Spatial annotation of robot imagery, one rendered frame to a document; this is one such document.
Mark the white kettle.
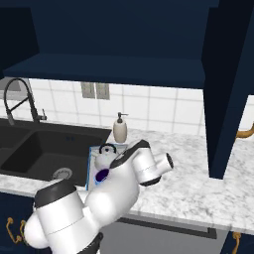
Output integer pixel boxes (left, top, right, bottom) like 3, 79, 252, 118
94, 143, 119, 170

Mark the pale blue tray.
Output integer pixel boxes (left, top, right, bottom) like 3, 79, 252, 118
85, 143, 130, 191

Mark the purple mug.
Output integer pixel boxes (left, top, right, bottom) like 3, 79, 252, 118
94, 168, 110, 184

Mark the dark blue base cabinet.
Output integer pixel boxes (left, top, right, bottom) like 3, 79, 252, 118
0, 190, 54, 254
219, 228, 254, 254

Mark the beige soap dispenser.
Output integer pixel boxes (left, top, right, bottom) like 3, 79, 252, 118
112, 111, 130, 144

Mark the black sink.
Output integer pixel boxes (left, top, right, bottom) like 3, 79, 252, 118
0, 117, 113, 189

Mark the black tap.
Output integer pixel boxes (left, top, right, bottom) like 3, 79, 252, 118
3, 77, 49, 127

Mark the grey dishwasher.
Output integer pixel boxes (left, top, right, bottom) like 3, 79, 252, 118
98, 216, 231, 254

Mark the grey wall socket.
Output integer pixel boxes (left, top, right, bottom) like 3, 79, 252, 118
95, 82, 111, 100
80, 81, 96, 100

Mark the dark blue wall cabinet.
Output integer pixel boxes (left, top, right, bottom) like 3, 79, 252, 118
2, 0, 221, 90

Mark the gold cabinet door handle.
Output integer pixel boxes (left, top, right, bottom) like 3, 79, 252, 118
235, 121, 254, 140

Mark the black dishwasher handle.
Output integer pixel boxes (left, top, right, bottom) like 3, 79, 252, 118
116, 216, 218, 240

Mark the gold base cabinet handle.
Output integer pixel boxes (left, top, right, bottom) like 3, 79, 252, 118
5, 216, 21, 245
231, 231, 243, 254
18, 219, 28, 245

